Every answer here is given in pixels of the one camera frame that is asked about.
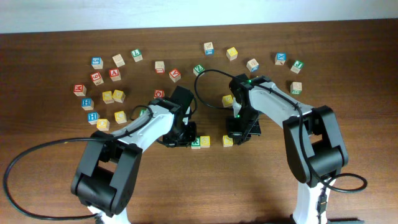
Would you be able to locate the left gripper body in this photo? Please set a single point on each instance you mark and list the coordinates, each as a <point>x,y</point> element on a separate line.
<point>181,137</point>

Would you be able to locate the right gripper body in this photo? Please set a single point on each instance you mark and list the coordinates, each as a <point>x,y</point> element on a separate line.
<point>243,126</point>

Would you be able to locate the green R block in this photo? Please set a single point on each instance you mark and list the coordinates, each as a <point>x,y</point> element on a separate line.
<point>196,143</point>

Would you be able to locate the yellow S block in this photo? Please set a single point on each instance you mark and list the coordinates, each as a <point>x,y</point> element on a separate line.
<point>227,141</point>
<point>205,141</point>

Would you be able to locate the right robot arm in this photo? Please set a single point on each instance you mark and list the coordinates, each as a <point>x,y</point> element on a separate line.
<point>314,145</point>

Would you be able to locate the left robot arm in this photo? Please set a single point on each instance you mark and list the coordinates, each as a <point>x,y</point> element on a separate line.
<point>106,175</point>

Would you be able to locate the yellow E block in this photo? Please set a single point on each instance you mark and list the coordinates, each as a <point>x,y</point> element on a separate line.
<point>227,101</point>

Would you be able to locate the red O block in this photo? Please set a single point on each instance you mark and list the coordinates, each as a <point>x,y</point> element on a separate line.
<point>159,94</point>

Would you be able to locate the green V block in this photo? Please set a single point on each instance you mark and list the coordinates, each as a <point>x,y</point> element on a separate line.
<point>142,112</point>

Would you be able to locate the tilted red A block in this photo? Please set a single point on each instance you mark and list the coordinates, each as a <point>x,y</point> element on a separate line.
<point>175,75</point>

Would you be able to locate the yellow C block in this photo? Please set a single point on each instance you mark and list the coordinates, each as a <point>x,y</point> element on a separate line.
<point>120,117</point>

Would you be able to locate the wooden block blue side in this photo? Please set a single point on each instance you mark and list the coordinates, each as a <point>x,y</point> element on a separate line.
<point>252,65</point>

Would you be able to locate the green Z block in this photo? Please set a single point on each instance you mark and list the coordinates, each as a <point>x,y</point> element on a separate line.
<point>198,69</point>

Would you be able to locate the wooden block green edge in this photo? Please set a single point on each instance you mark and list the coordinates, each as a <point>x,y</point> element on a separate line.
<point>296,88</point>

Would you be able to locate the wooden block red edge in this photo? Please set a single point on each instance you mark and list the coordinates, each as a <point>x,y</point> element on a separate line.
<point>159,67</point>

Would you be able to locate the yellow G block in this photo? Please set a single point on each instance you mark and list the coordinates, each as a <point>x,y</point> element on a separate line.
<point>118,96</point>

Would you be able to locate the top yellow block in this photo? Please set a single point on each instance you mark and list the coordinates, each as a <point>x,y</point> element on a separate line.
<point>232,53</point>

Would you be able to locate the yellow Q block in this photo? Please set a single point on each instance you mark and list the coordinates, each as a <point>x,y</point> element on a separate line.
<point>103,125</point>

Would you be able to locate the blue X block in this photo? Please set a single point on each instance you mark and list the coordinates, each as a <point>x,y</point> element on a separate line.
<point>280,58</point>

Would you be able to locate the wooden block blue edge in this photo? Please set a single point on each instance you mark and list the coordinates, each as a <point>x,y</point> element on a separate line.
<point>208,48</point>

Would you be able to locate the yellow O block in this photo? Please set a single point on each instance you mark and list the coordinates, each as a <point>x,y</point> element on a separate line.
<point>107,97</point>

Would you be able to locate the green J block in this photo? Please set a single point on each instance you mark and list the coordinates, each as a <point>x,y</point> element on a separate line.
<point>297,66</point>

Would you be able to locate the lower blue H block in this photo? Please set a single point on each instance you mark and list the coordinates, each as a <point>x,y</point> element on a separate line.
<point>93,118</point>

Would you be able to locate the blue h block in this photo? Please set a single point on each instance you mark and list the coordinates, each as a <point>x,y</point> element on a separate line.
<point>87,104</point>
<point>93,118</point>

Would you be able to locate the green L block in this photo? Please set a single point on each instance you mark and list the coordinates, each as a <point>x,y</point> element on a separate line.
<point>137,55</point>

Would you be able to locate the plain wooden block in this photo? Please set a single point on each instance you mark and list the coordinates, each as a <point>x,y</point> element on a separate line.
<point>118,60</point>

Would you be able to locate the upper blue H block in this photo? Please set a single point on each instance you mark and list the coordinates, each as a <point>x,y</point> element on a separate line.
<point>87,104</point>

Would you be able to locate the red 9 block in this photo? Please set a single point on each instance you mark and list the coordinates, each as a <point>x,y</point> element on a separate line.
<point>97,78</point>

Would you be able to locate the red M block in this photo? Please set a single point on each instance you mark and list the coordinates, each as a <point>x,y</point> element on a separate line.
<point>79,90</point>

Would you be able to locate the blue G block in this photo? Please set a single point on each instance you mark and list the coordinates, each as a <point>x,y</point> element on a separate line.
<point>97,63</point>

